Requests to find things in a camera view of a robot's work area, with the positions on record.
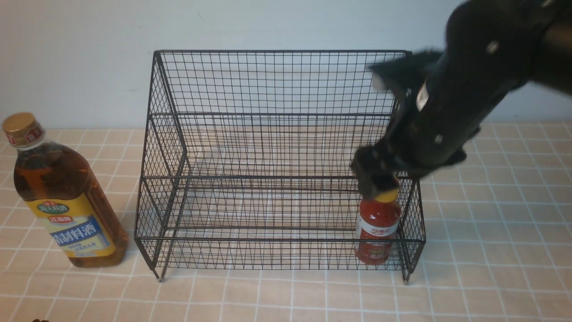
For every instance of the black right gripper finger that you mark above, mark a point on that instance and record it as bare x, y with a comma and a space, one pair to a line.
374, 169
406, 74

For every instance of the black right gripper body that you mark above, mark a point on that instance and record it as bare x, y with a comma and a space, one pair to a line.
493, 47

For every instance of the small red sauce bottle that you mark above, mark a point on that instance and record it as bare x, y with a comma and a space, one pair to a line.
376, 227

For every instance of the large cooking wine bottle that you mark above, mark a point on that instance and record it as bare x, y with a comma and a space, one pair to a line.
61, 190

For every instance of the beige checkered tablecloth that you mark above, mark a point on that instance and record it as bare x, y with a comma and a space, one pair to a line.
498, 250

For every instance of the black wire mesh shelf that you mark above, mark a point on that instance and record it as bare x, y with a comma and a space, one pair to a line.
246, 162

